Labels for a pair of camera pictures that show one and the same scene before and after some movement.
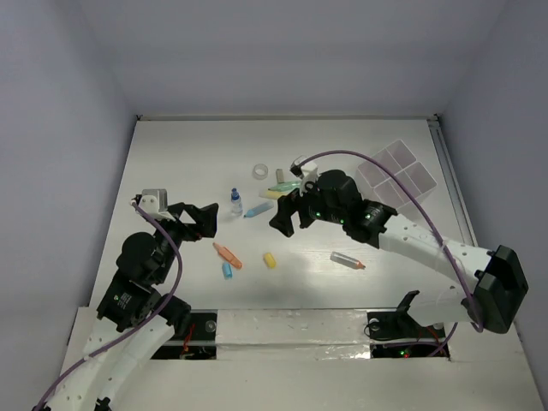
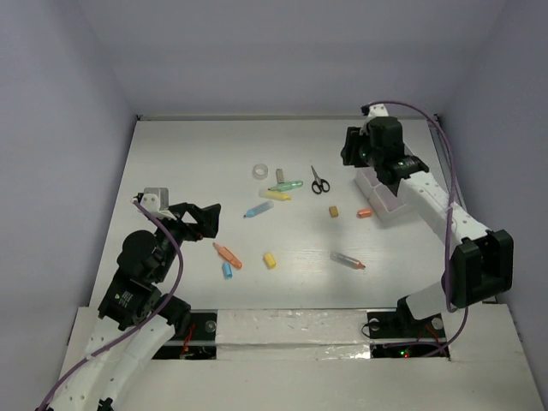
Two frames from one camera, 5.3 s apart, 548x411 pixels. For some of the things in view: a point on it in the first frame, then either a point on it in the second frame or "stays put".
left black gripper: [205, 223] stays put
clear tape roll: [260, 171] stays put
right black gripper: [287, 205] → [352, 150]
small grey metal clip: [280, 176] stays put
